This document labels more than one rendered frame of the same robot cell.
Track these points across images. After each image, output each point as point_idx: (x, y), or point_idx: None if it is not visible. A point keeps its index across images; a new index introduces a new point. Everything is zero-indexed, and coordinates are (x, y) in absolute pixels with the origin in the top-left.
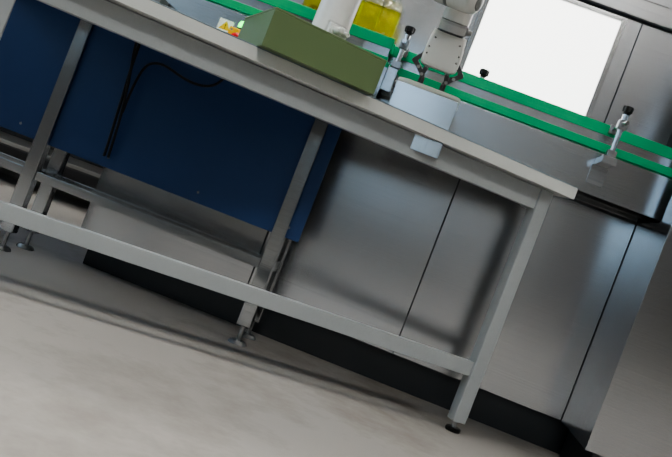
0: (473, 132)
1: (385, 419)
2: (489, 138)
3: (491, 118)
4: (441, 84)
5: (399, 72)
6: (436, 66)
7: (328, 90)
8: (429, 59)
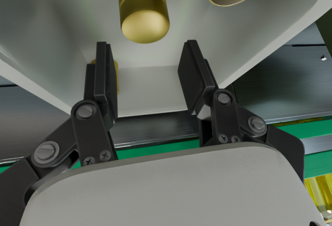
0: (47, 111)
1: None
2: (13, 113)
3: (20, 147)
4: (107, 94)
5: (198, 144)
6: (188, 168)
7: None
8: (262, 189)
